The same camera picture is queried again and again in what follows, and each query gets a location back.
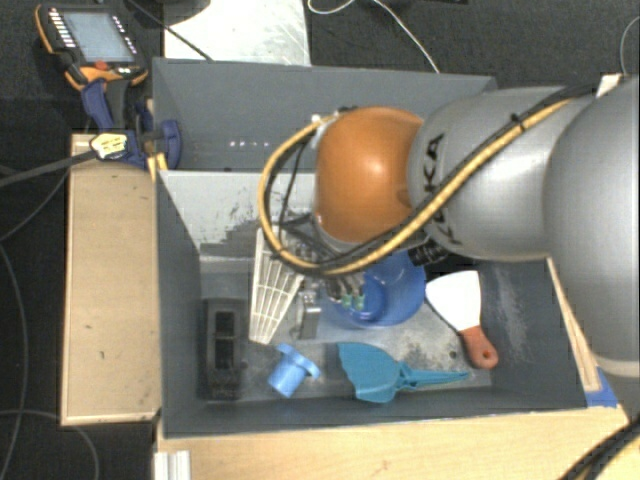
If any white slatted plastic tray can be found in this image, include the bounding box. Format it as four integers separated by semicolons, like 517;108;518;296
248;226;307;346

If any light blue plastic spool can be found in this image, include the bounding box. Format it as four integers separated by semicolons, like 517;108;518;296
266;343;322;399

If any teal plastic scoop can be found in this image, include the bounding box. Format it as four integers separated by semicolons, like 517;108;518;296
336;342;472;405

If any blue plastic cup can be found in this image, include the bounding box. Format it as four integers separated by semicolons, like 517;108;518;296
319;250;428;330

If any black rectangular block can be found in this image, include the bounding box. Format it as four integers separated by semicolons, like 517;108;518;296
201;297;249;402

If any grey metal bin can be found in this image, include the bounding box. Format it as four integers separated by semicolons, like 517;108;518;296
150;56;589;438

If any pale wood board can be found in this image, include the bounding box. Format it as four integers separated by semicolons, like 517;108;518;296
59;134;164;427

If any white spatula with brown handle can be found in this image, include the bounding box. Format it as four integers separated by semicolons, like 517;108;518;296
424;269;500;371

